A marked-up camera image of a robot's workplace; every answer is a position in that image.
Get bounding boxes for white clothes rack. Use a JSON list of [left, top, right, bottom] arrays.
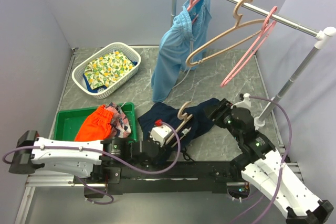
[[172, 0, 335, 129]]

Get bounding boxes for navy blue shorts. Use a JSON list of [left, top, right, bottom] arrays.
[[138, 98, 219, 162]]

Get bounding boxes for pink patterned shorts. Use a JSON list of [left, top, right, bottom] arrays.
[[105, 102, 132, 138]]

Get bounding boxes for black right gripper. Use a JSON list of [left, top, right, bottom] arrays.
[[201, 98, 242, 141]]

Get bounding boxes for orange shorts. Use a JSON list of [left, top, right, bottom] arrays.
[[75, 105, 114, 142]]

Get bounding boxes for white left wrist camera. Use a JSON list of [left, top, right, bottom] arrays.
[[149, 120, 172, 147]]

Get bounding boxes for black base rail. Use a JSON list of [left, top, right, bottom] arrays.
[[83, 161, 251, 195]]

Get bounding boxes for beige hanger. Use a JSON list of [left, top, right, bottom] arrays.
[[163, 101, 193, 145], [185, 0, 266, 67]]

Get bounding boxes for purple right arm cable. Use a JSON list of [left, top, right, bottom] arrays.
[[228, 95, 292, 224]]

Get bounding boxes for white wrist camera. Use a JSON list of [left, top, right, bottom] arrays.
[[149, 120, 172, 147], [233, 93, 251, 109]]

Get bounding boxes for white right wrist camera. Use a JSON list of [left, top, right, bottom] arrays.
[[233, 93, 251, 109]]

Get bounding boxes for green plastic tray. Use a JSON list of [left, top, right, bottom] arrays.
[[53, 102, 138, 142]]

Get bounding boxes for pink empty hanger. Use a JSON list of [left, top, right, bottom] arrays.
[[220, 6, 278, 87]]

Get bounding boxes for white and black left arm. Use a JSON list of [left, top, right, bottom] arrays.
[[3, 130, 177, 183]]

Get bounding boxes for white laundry basket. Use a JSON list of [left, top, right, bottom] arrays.
[[71, 42, 141, 99]]

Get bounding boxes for light blue shorts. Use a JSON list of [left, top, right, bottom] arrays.
[[151, 0, 212, 102]]

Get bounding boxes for floral patterned cloth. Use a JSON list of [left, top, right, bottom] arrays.
[[83, 50, 135, 92]]

